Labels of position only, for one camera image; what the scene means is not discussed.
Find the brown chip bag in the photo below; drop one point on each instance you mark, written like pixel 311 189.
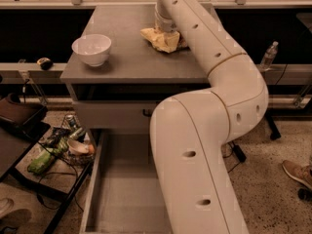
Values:
pixel 161 41

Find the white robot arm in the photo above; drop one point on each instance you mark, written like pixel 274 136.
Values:
pixel 188 130

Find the grey drawer cabinet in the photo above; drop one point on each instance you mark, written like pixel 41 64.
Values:
pixel 134 70

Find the closed grey middle drawer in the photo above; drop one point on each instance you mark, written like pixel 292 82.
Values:
pixel 113 114

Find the open grey bottom drawer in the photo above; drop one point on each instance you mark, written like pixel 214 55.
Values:
pixel 124 194

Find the green chip bag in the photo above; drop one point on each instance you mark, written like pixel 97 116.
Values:
pixel 47 157

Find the soda can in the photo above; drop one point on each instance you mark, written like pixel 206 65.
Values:
pixel 70 119

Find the white bowl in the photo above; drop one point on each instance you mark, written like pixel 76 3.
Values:
pixel 92 49

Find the small bowl on cart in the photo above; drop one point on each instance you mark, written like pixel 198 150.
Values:
pixel 77 148

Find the small black round device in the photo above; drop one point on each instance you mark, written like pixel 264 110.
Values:
pixel 45 63

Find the black side cart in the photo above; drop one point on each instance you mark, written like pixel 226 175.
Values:
pixel 80 164

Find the clear plastic water bottle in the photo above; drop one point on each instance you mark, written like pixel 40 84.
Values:
pixel 269 56

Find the black tripod stand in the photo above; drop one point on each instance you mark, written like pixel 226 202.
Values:
pixel 275 134

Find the black tray on cart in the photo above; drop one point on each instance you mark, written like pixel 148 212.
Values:
pixel 19 116

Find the brown shoe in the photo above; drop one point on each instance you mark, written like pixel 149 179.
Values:
pixel 300 174

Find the black drawer handle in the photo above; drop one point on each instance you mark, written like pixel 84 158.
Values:
pixel 147 112

